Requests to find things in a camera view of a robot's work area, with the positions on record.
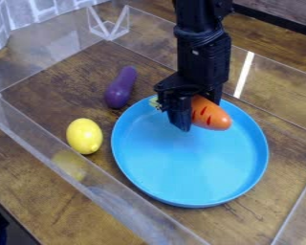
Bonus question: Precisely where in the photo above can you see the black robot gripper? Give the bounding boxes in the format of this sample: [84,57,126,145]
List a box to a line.
[155,0,232,132]

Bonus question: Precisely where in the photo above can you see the orange toy carrot green leaves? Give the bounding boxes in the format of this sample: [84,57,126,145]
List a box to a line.
[150,95,232,131]

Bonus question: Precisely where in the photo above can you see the purple toy eggplant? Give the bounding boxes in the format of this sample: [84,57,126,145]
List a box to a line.
[106,66,139,109]

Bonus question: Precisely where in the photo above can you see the clear acrylic back barrier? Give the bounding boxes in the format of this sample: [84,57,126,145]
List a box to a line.
[88,3,306,129]

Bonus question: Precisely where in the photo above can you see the clear acrylic barrier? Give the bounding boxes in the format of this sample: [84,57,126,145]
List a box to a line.
[0,96,209,245]
[88,3,306,129]

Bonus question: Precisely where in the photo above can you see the blue round plate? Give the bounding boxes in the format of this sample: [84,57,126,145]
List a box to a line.
[111,99,269,208]

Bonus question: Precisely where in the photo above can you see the yellow toy lemon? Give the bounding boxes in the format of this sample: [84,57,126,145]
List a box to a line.
[67,118,104,155]

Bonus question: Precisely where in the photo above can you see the clear acrylic front barrier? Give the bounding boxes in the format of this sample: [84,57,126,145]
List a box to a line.
[0,96,209,245]

